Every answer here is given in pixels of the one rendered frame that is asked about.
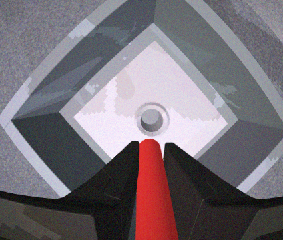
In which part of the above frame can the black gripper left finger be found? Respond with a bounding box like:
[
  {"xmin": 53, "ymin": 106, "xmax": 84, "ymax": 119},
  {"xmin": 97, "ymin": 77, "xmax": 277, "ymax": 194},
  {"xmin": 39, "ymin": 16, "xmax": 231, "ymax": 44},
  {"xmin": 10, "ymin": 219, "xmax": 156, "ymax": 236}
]
[{"xmin": 0, "ymin": 141, "xmax": 139, "ymax": 240}]

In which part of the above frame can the red peg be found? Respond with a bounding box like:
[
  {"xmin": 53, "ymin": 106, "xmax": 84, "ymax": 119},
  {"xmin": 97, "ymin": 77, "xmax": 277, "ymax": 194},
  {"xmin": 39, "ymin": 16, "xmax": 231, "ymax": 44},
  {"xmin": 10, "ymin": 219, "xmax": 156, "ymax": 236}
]
[{"xmin": 135, "ymin": 139, "xmax": 178, "ymax": 240}]

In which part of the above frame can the grey open box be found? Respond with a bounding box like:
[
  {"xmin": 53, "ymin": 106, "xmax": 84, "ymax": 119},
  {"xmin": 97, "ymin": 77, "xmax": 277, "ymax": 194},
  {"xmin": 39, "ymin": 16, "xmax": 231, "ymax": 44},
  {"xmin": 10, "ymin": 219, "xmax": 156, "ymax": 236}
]
[{"xmin": 0, "ymin": 0, "xmax": 283, "ymax": 198}]

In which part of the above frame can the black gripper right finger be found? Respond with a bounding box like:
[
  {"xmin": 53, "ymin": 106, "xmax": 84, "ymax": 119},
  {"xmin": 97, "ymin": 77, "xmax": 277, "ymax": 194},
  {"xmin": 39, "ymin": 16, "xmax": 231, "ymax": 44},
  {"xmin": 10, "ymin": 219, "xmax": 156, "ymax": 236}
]
[{"xmin": 163, "ymin": 142, "xmax": 283, "ymax": 240}]

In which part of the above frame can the white square plate with hole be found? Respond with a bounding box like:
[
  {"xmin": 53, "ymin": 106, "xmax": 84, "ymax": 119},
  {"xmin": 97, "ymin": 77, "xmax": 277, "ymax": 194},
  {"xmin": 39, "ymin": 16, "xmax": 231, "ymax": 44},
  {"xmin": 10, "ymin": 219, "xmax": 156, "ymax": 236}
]
[{"xmin": 74, "ymin": 41, "xmax": 227, "ymax": 159}]

